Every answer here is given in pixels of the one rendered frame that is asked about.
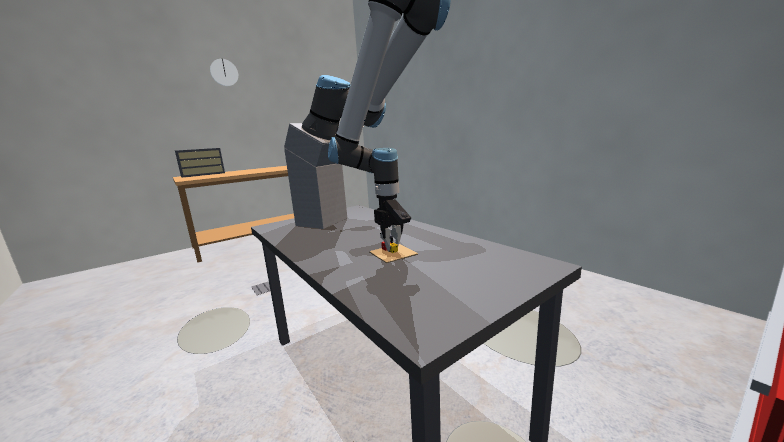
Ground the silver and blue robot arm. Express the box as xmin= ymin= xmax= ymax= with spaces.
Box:
xmin=302 ymin=0 xmax=451 ymax=196

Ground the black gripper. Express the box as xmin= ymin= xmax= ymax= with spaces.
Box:
xmin=374 ymin=194 xmax=403 ymax=252

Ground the tan mat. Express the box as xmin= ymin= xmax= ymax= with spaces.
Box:
xmin=369 ymin=244 xmax=418 ymax=263

